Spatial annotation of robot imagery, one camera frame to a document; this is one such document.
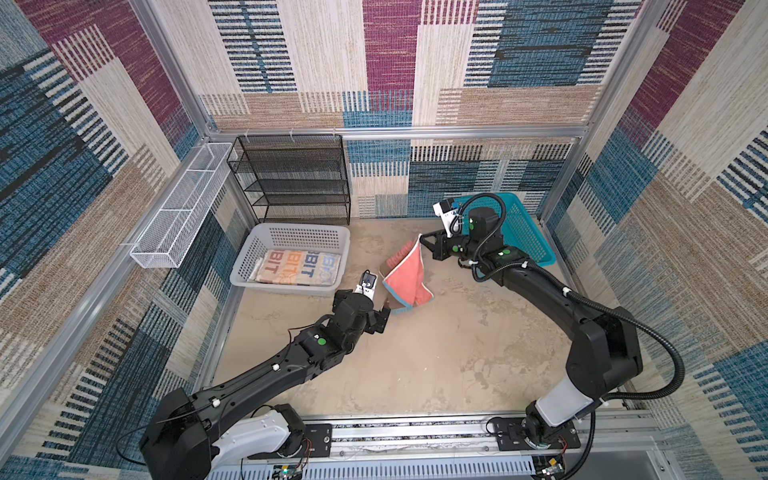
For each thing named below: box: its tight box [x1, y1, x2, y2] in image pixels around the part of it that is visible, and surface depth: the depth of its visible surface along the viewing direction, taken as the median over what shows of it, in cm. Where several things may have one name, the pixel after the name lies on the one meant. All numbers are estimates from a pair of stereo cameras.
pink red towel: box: [379, 233, 434, 315], surface depth 88 cm
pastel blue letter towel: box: [248, 250, 341, 286], surface depth 102 cm
